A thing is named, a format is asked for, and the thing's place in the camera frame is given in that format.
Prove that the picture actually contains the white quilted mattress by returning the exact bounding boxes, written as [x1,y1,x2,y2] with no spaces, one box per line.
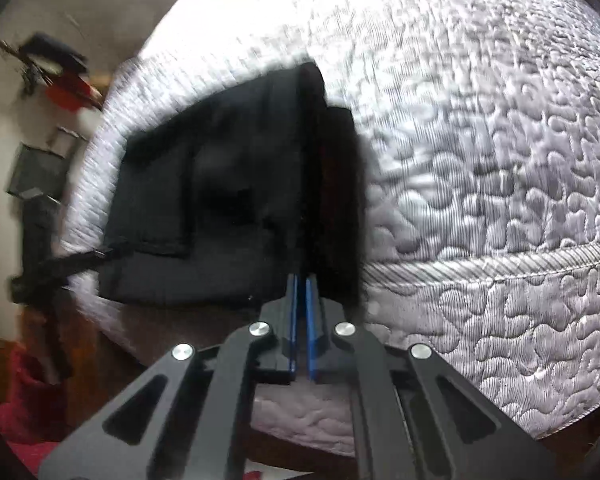
[62,0,600,456]

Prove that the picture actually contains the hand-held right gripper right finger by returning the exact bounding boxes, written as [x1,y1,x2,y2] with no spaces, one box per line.
[306,275,566,480]

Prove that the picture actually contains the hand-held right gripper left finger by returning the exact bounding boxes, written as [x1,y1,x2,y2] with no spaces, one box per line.
[37,274,299,480]

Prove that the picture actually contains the dark mesh basket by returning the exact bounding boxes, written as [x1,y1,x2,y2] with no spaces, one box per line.
[7,144,68,200]

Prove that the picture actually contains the red bag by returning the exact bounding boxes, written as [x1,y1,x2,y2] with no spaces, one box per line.
[45,72,103,112]

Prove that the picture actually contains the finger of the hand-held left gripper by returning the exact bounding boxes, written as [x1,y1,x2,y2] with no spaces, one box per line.
[55,241,133,277]

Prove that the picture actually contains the black pants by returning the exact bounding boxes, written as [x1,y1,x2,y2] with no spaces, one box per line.
[97,62,368,331]

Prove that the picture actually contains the red cloth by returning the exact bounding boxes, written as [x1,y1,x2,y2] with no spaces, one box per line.
[0,347,76,461]

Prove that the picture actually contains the wooden bed frame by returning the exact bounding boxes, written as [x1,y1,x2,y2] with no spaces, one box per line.
[20,305,600,480]

